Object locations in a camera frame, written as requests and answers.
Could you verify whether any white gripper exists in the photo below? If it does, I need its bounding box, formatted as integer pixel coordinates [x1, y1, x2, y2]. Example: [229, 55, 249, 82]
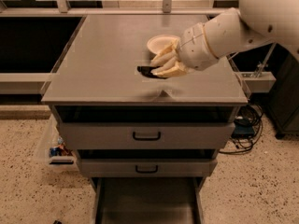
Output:
[150, 23, 219, 78]

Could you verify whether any black rxbar chocolate bar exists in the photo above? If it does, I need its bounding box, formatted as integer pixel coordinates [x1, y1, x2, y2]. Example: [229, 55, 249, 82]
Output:
[137, 66, 160, 78]

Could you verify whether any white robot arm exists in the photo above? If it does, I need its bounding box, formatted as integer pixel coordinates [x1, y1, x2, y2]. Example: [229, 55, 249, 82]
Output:
[150, 0, 299, 77]

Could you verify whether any grey drawer cabinet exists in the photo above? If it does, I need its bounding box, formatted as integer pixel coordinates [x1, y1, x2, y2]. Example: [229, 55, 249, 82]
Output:
[40, 13, 249, 224]

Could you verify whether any grey top drawer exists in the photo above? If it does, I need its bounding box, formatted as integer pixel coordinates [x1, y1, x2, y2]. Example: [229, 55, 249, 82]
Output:
[55, 105, 236, 149]

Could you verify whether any grey drawer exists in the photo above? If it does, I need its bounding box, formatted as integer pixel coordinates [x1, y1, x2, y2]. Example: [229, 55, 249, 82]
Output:
[78, 149, 217, 177]
[91, 177, 206, 224]
[55, 105, 236, 149]

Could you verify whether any grey middle drawer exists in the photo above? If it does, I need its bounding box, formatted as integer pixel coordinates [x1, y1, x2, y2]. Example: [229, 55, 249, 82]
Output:
[78, 149, 217, 177]

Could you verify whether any grey bottom drawer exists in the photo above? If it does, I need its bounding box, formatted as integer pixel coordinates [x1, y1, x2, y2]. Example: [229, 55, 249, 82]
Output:
[91, 177, 206, 224]

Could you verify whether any white paper bowl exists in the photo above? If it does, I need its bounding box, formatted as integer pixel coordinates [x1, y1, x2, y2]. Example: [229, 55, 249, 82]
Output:
[147, 35, 178, 55]

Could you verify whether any metal diagonal rod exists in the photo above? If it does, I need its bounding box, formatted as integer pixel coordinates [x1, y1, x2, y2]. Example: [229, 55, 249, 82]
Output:
[252, 43, 277, 78]

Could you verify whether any blue electronic box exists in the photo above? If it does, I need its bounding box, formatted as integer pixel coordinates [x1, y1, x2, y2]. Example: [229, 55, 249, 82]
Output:
[232, 124, 255, 138]

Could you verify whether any dark cabinet at right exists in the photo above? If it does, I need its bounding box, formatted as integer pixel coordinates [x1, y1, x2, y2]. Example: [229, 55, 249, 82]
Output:
[268, 55, 299, 139]

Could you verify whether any grey metal rail frame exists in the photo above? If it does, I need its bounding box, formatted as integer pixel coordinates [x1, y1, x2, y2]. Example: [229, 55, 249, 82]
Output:
[0, 0, 277, 95]

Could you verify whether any black cable bundle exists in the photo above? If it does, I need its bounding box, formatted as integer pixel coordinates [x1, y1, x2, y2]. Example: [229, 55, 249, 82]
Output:
[218, 105, 264, 156]

